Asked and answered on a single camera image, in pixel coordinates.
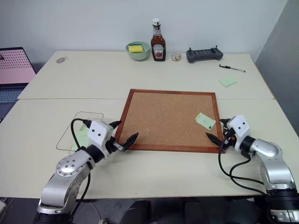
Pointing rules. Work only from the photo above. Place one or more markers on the clear plastic tray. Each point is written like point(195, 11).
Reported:
point(67, 135)

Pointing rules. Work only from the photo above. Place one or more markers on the green sticky note pad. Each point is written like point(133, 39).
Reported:
point(227, 81)

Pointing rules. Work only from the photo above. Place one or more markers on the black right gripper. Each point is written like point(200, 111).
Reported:
point(228, 136)

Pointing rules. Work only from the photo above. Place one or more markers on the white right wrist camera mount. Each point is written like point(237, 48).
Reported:
point(240, 128)

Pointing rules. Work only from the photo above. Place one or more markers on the black and white pen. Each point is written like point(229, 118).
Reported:
point(232, 68)

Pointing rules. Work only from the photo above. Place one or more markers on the small clear tape roll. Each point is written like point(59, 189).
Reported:
point(60, 60)

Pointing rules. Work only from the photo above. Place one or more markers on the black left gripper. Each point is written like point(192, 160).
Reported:
point(113, 144)

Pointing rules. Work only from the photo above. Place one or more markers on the laptop with pink screen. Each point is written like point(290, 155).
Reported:
point(14, 67)

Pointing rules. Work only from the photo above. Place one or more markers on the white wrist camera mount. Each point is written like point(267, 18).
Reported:
point(99, 133)
point(240, 128)

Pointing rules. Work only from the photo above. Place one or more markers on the yellow sponge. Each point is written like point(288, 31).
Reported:
point(136, 48)

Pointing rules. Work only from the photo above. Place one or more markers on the wood-framed cork board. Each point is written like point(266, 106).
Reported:
point(168, 116)

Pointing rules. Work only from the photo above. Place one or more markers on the ketchup bottle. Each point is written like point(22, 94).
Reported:
point(158, 46)

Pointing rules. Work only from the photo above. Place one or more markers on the grey remote controller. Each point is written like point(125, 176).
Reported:
point(203, 56)

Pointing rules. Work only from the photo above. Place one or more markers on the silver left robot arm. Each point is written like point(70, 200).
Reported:
point(67, 168)

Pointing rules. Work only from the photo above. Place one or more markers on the small glass jar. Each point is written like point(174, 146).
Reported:
point(176, 57)

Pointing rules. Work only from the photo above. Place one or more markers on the green bowl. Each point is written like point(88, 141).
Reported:
point(137, 56)

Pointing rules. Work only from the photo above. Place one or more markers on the green sticky note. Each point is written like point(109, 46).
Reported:
point(203, 120)

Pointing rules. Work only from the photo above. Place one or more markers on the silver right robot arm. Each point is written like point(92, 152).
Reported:
point(275, 168)

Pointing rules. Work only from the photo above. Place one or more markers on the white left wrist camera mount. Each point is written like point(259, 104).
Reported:
point(99, 133)

